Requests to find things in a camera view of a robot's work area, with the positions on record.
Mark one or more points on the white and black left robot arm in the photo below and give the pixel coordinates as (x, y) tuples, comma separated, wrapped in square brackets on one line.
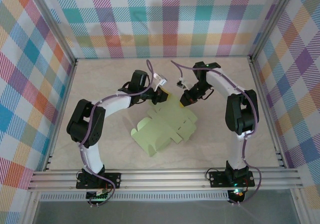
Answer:
[(115, 107)]

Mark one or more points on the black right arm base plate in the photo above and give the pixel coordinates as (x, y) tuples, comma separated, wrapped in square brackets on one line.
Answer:
[(216, 179)]

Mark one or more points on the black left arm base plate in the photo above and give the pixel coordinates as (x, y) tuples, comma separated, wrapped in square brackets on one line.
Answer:
[(116, 179)]

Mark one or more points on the aluminium table side rail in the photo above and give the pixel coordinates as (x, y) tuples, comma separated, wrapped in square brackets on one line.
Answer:
[(258, 73), (65, 96)]

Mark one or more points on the aluminium front mounting rail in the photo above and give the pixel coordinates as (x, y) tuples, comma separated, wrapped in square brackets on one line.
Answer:
[(162, 177)]

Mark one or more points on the aluminium frame leg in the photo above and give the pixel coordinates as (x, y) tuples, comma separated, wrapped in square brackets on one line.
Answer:
[(300, 209), (31, 209)]

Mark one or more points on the light green paper box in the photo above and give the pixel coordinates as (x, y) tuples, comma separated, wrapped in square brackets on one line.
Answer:
[(165, 126)]

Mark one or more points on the aluminium frame post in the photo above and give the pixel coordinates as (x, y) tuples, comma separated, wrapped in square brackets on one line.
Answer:
[(56, 26), (273, 21)]

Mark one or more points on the green circuit board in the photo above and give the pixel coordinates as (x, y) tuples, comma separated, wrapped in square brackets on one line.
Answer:
[(96, 196)]

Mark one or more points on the black controller with lit LED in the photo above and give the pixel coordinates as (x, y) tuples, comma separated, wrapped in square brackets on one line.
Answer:
[(236, 195)]

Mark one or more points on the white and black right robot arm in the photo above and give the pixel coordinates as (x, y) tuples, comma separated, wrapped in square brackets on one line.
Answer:
[(220, 83)]

